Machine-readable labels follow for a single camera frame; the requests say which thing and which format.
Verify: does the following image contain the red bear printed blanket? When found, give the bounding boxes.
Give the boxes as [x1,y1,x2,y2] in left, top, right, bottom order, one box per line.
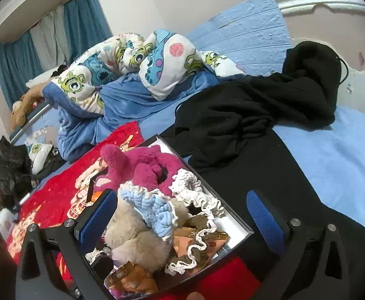
[6,121,264,300]

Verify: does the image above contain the white curtain pelmet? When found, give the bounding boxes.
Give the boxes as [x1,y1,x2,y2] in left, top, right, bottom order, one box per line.
[0,0,87,43]

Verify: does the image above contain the magenta plush rabbit toy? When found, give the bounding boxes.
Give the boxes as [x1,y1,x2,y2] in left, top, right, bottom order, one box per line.
[95,144,186,197]

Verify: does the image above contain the brown gold snack packet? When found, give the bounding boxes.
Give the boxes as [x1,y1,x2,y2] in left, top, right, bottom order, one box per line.
[104,262,158,295]

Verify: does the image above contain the peeling blue bed panel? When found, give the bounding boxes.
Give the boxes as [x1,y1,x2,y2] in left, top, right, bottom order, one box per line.
[14,112,64,151]

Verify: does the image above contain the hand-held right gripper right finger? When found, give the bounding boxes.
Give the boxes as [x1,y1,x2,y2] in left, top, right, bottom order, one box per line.
[246,189,352,300]

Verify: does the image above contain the white knitted scrunchie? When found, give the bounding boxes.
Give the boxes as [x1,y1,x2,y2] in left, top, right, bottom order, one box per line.
[170,169,225,218]

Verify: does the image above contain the blue cartoon printed duvet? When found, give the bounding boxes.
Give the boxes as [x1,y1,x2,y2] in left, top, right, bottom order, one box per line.
[42,29,245,163]

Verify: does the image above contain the black smooth cloth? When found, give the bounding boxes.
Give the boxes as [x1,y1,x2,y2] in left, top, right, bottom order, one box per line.
[157,128,365,300]

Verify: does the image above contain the black shallow box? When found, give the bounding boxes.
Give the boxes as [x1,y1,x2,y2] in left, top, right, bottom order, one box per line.
[85,134,254,300]

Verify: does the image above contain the small cartoon printed pillow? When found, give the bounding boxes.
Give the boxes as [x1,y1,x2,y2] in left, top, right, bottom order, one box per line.
[26,142,56,176]

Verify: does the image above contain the teal curtain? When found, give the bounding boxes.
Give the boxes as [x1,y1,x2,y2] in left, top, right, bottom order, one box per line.
[64,0,114,61]
[0,33,44,101]

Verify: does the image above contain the brown scrunchie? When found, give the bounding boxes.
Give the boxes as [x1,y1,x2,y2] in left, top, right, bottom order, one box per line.
[164,214,217,276]

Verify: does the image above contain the black plastic bag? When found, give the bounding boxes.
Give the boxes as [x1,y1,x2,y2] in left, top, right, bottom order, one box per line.
[0,136,41,208]

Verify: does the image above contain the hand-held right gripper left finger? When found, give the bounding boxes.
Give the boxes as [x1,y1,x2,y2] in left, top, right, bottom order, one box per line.
[15,189,119,300]

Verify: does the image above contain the brown teddy bear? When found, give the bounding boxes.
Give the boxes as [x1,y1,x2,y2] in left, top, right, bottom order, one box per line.
[10,83,50,130]

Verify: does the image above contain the silver bed rail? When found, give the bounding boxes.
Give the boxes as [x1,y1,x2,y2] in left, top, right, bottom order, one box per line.
[9,103,52,143]

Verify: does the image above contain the light blue knitted scrunchie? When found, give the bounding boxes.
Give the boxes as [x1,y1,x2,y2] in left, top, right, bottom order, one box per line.
[118,181,178,241]

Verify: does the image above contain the white cartoon lettered pillow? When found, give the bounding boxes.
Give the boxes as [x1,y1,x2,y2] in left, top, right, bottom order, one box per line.
[0,209,19,230]

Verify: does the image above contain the grey curtain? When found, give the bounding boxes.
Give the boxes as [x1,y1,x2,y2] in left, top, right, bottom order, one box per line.
[29,4,72,76]

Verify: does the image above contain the black fleece hoodie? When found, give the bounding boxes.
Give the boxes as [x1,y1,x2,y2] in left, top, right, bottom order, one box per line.
[173,41,348,176]

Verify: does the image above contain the white plush toy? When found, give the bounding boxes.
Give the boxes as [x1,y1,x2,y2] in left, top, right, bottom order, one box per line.
[25,67,61,90]

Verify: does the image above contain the blue textured headboard panel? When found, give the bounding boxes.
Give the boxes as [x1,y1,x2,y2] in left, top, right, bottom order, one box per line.
[182,0,291,77]

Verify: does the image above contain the black garment with metal ring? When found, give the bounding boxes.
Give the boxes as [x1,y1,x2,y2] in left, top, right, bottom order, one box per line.
[43,150,64,169]

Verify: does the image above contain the beige fluffy plush toy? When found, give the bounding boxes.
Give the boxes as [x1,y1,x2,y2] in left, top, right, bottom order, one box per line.
[104,198,192,272]

